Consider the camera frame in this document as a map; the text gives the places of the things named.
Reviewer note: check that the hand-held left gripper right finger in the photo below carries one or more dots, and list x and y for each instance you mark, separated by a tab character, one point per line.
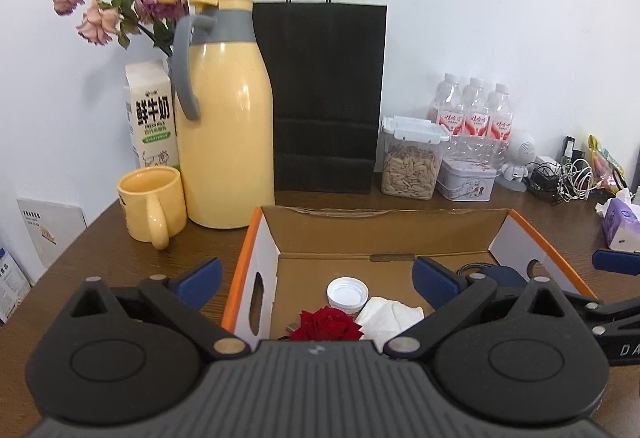
436	283

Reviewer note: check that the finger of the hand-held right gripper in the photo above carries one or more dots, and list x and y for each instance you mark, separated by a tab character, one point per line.
617	262
607	310

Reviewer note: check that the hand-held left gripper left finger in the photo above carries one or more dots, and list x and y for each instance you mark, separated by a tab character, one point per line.
200	280

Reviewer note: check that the white tissue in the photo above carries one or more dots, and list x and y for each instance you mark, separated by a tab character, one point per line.
390	318

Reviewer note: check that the navy zip pouch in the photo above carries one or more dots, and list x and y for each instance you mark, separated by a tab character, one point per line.
505	275

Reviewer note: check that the red cardboard box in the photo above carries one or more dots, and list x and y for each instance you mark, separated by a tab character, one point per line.
380	233

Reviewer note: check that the white lid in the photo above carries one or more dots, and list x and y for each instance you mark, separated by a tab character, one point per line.
347	295

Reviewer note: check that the red rose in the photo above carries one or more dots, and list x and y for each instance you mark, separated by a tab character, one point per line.
327	325

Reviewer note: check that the purple tissue pack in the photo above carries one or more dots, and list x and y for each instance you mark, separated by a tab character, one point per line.
620	223

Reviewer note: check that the yellow mug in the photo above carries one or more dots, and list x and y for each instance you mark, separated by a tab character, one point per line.
147	198

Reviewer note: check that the colourful snack packet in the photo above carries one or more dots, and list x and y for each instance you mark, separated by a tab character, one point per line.
607	163

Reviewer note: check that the white printed tin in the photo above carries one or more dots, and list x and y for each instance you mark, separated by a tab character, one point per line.
467	180

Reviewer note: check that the black power adapter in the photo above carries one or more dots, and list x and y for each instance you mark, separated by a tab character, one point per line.
542	180

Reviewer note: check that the small dark bottle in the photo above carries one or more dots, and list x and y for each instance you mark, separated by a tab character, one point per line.
574	148

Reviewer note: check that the clear seed container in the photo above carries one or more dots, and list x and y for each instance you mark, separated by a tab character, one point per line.
412	163

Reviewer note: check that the white robot figure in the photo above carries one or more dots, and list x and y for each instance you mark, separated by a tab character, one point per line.
520	158

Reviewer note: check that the yellow thermos jug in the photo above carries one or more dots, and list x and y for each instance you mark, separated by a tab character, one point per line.
230	128

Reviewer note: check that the white booklet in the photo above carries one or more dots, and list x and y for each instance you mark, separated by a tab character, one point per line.
50	230

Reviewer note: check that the white milk carton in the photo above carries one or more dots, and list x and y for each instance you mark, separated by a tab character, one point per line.
152	118

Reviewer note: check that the blue white box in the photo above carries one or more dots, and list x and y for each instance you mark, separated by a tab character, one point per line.
12	285

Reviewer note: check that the black paper bag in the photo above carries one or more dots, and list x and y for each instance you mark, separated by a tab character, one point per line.
325	98

